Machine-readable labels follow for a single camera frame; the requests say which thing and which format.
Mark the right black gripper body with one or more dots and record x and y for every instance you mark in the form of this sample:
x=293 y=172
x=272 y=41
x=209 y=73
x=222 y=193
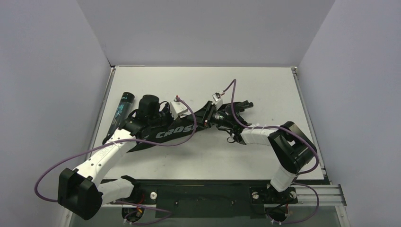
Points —
x=212 y=110

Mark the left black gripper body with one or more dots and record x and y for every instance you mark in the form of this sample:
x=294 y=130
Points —
x=169 y=116

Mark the black Crossway racket bag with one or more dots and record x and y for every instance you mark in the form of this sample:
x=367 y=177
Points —
x=175 y=128

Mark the black shuttlecock tube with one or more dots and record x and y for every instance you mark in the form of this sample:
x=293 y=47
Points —
x=121 y=113

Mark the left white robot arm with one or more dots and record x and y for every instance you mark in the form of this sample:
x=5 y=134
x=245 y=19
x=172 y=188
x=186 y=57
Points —
x=83 y=191

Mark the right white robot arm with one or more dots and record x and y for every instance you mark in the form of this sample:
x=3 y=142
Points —
x=290 y=145

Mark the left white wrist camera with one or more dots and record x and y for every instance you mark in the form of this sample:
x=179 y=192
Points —
x=177 y=109

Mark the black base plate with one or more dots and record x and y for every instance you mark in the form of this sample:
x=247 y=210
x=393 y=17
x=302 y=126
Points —
x=212 y=198

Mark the aluminium frame rail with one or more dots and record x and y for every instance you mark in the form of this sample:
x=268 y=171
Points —
x=307 y=195

